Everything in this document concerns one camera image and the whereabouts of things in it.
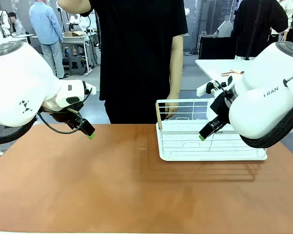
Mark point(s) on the person left forearm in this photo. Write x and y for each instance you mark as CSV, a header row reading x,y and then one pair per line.
x,y
176,78

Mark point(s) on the person in black jacket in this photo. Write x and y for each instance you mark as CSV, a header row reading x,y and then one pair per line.
x,y
256,26

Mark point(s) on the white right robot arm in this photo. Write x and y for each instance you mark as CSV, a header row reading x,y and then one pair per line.
x,y
258,109

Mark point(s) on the black monitor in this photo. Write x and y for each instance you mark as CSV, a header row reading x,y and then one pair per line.
x,y
217,47

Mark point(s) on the white workbench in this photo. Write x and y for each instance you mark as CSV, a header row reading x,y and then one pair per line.
x,y
75,40

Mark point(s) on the person in white shirt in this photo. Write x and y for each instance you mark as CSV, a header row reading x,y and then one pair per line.
x,y
286,9

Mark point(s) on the grey step stool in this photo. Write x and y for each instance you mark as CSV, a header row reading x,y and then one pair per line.
x,y
76,64

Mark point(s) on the person left hand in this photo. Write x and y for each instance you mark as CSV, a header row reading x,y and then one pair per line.
x,y
173,102

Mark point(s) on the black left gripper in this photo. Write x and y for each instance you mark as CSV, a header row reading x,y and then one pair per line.
x,y
66,117

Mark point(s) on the person torso in black shirt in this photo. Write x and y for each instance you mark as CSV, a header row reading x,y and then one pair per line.
x,y
136,61

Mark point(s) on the person right forearm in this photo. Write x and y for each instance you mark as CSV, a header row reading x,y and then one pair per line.
x,y
73,6

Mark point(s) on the person in light blue shirt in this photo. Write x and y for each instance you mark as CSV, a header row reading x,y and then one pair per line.
x,y
47,26

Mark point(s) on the white side table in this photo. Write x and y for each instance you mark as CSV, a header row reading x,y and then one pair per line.
x,y
217,67

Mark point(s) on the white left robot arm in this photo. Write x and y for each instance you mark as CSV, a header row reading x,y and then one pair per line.
x,y
19,80

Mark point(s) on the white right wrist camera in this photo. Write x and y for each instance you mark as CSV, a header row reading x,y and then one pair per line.
x,y
202,89

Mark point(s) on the copper coloured object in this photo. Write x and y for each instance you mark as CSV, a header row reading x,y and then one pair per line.
x,y
232,72

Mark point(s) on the seated person in grey top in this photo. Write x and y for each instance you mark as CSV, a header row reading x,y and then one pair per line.
x,y
17,25

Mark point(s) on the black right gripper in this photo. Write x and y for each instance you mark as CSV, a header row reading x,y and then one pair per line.
x,y
222,107

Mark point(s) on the cardboard box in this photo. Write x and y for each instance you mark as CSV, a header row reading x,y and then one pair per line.
x,y
74,33

